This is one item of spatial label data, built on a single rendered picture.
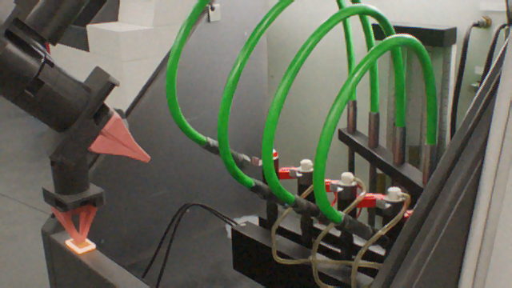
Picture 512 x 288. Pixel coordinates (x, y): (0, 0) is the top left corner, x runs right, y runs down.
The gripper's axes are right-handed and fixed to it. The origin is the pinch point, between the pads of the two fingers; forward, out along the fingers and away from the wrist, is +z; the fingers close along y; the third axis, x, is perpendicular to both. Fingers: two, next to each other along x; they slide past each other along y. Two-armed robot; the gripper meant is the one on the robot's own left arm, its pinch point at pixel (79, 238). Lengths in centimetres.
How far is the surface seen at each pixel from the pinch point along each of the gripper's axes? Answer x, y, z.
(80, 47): -147, 297, 16
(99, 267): 1.1, -8.5, 1.8
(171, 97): -6.0, -22.4, -26.8
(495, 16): -51, -44, -34
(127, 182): -14.8, 8.8, -3.2
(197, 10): -11.2, -22.6, -37.9
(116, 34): -141, 236, 2
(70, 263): 2.0, 0.5, 4.2
